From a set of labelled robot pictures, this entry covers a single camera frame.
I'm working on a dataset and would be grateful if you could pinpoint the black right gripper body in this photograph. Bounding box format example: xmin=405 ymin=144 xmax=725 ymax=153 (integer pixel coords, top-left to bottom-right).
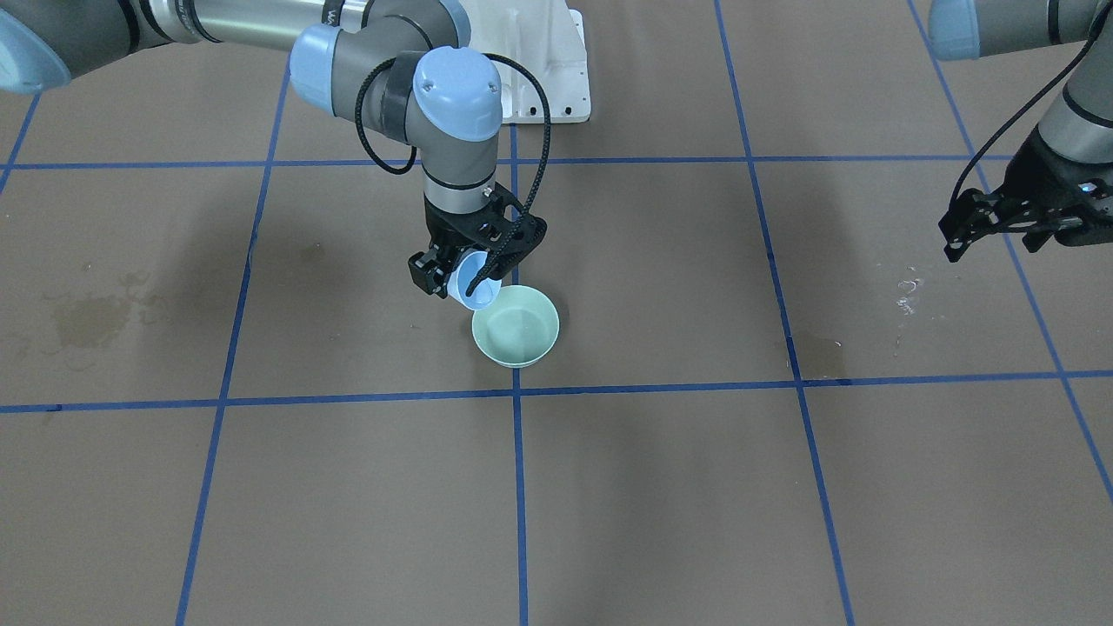
xmin=424 ymin=183 xmax=548 ymax=270

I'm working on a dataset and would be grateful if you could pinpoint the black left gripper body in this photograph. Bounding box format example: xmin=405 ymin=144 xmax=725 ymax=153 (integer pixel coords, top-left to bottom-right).
xmin=999 ymin=130 xmax=1112 ymax=247

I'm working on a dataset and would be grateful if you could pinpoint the light blue plastic cup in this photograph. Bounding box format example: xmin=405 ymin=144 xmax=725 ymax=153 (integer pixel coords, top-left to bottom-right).
xmin=449 ymin=251 xmax=503 ymax=312

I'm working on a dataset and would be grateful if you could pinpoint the light green ceramic bowl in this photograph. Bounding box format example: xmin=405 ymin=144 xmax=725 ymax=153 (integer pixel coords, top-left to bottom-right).
xmin=470 ymin=285 xmax=561 ymax=369

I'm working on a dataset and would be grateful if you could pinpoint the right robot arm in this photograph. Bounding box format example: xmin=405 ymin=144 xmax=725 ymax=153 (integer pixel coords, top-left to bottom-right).
xmin=1 ymin=1 xmax=546 ymax=310

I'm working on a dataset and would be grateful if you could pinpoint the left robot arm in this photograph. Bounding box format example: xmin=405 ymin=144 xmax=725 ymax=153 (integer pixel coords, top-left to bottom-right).
xmin=927 ymin=1 xmax=1112 ymax=263

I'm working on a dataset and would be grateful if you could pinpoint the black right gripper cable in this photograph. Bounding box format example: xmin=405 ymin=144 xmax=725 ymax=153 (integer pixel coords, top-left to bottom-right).
xmin=354 ymin=53 xmax=552 ymax=296

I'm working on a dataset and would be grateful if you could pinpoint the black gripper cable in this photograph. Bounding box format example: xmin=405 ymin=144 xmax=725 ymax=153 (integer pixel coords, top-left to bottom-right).
xmin=354 ymin=53 xmax=552 ymax=296
xmin=951 ymin=0 xmax=1113 ymax=211

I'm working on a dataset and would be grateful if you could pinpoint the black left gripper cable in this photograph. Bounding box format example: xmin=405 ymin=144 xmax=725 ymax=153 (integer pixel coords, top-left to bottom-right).
xmin=951 ymin=0 xmax=1113 ymax=211

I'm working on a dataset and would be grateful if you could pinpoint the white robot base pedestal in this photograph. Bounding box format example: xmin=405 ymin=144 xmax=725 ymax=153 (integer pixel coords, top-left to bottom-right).
xmin=490 ymin=1 xmax=592 ymax=124

